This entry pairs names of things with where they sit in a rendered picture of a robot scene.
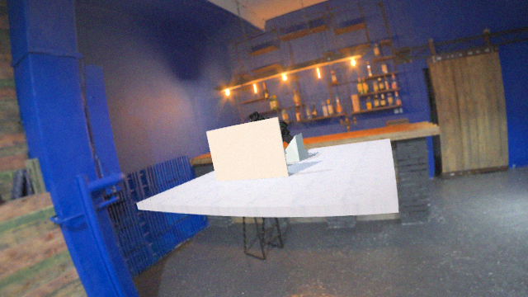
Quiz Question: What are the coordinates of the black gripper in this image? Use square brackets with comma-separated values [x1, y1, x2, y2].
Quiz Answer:
[248, 111, 259, 122]

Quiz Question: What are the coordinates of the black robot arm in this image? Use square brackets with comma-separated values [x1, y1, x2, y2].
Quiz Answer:
[258, 114, 294, 144]

